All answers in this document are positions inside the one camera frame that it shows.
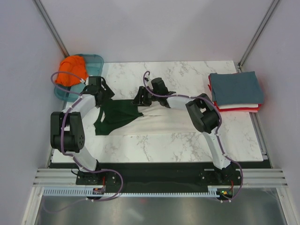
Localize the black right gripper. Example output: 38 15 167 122
130 86 159 107

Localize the left aluminium frame post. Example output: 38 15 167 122
32 0 69 58

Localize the folded red t shirt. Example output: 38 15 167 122
209 81 262 113

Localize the teal plastic bin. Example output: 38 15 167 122
54 54 104 102

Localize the right aluminium frame post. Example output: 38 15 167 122
235 0 281 71

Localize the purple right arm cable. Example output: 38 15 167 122
142 71 243 202

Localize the folded grey-blue t shirt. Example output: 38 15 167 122
209 71 264 106

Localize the white and green t shirt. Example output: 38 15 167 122
94 99 197 135

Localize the aluminium frame post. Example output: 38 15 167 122
32 0 69 58
235 0 281 71

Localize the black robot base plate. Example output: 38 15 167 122
76 162 239 192

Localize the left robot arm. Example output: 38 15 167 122
50 76 114 184

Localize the folded white t shirt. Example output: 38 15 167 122
218 104 259 110

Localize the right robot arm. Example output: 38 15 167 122
132 75 243 185

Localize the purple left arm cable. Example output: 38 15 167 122
51 71 124 202

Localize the white slotted cable duct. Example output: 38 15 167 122
43 186 234 197

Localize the orange crumpled t shirt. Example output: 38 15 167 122
55 55 89 87

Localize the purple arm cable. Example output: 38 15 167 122
51 71 124 202
142 71 243 202

